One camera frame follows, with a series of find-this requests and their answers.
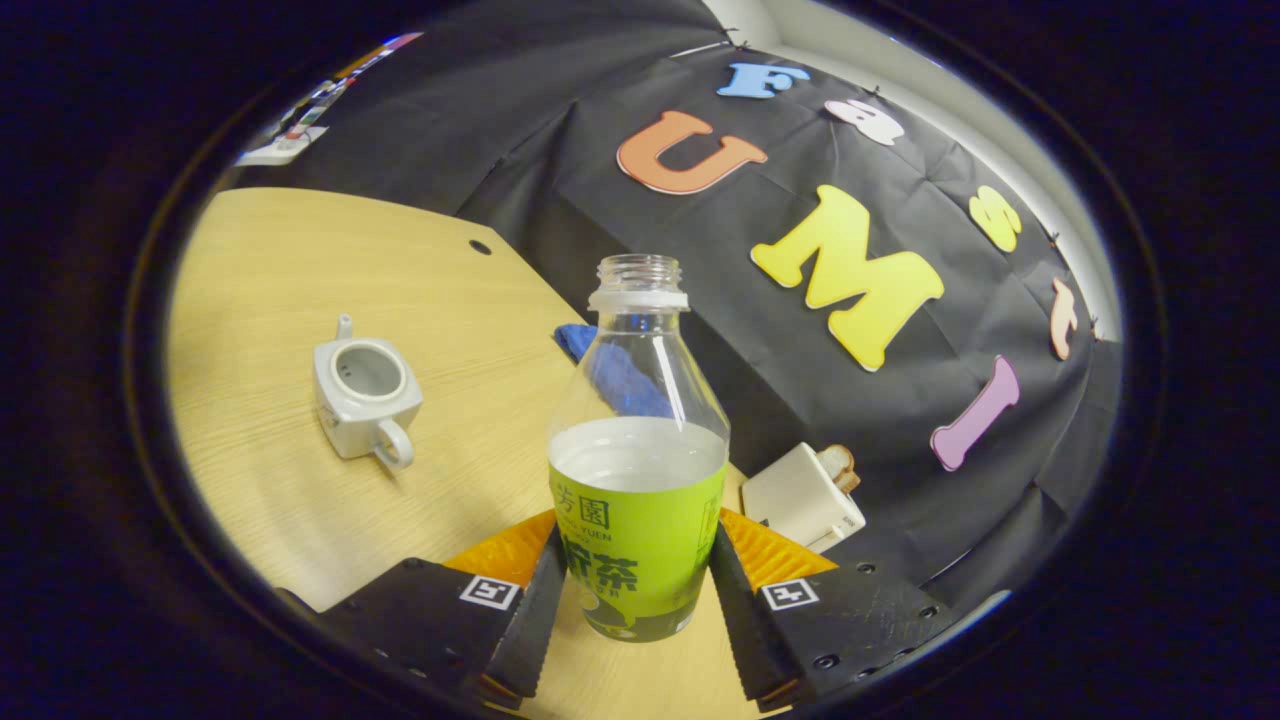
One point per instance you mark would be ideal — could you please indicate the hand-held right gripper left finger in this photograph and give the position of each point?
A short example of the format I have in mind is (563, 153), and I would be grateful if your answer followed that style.
(530, 640)

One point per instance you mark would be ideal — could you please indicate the green label water bottle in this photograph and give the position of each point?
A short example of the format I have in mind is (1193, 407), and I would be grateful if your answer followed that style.
(640, 540)

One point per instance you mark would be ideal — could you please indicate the white toaster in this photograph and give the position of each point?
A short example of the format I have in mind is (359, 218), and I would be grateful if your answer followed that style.
(795, 500)

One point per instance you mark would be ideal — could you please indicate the small white side table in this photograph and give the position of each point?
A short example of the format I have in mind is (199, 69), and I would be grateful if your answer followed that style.
(280, 150)

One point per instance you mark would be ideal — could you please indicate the white ceramic teacup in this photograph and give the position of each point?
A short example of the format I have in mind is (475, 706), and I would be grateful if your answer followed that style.
(350, 420)

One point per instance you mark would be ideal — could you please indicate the computer monitor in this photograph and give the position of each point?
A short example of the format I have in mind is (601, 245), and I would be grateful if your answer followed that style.
(345, 80)

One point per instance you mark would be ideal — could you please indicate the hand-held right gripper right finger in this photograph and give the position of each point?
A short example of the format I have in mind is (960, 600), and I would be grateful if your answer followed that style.
(745, 640)

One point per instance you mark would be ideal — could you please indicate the bread slice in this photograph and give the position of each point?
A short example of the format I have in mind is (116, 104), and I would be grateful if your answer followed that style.
(842, 465)

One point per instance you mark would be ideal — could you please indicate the blue towel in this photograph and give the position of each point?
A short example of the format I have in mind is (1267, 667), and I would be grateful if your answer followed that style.
(578, 342)

